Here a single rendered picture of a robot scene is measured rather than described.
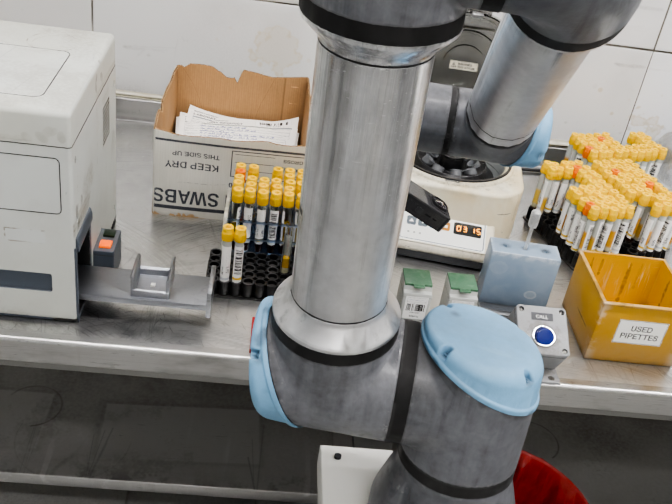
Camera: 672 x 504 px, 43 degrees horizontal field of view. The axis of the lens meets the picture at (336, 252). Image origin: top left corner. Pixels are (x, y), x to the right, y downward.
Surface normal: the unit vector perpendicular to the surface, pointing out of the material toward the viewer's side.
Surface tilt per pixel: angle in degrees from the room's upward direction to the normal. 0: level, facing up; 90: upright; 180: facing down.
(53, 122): 89
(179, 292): 0
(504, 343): 8
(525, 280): 90
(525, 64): 133
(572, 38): 141
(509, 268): 90
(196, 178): 89
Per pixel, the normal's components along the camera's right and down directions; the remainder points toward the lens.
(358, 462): 0.13, -0.87
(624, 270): 0.01, 0.55
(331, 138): -0.59, 0.44
